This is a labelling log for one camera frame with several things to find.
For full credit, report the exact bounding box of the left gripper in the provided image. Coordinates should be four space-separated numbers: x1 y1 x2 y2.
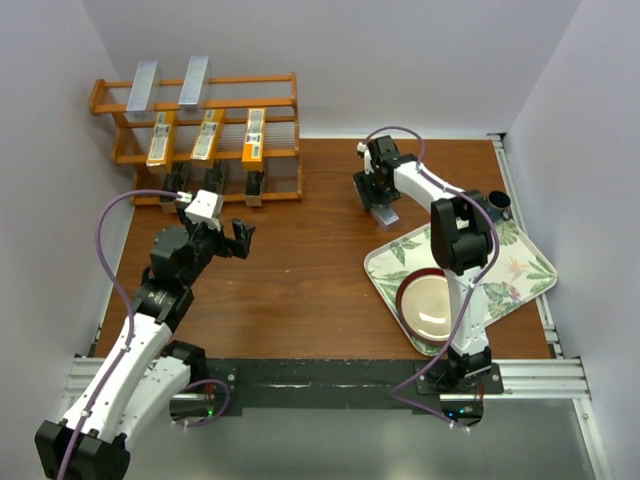
177 204 253 286

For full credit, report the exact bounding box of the black toothpaste box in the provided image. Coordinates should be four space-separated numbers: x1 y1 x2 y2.
202 160 229 195
244 171 265 208
159 162 191 214

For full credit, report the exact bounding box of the silver gold R&O toothpaste box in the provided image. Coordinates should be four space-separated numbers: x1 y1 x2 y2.
241 108 266 173

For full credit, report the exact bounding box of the orange toothpaste box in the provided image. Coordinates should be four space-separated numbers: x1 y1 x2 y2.
190 109 226 166

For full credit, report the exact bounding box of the yellow toothpaste box with barcode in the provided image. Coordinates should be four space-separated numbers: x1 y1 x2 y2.
145 111 177 174

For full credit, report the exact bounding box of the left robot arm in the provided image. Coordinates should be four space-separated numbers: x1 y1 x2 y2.
35 219 255 479

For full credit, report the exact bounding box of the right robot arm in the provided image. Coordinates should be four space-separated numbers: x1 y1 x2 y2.
353 135 500 393

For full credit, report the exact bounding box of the orange wooden three-tier shelf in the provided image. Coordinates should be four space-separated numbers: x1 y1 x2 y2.
88 73 302 205

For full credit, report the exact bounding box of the red rimmed cream plate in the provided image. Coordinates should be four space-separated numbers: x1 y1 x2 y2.
395 268 452 346

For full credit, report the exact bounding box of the dark blue mug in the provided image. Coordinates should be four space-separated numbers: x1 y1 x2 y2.
487 190 512 223

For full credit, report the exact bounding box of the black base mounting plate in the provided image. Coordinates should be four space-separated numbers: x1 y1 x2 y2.
169 358 504 420

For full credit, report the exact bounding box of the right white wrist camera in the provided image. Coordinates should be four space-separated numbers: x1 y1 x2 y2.
356 142 373 174

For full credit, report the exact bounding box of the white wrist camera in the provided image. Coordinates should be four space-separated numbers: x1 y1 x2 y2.
356 142 373 174
176 189 224 230

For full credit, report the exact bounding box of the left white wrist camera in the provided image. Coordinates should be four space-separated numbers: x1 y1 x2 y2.
176 189 224 230

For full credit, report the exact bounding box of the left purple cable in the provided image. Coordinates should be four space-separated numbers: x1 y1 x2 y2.
54 189 232 480

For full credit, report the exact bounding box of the aluminium frame rail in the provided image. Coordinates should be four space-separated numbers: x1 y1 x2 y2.
69 359 609 479

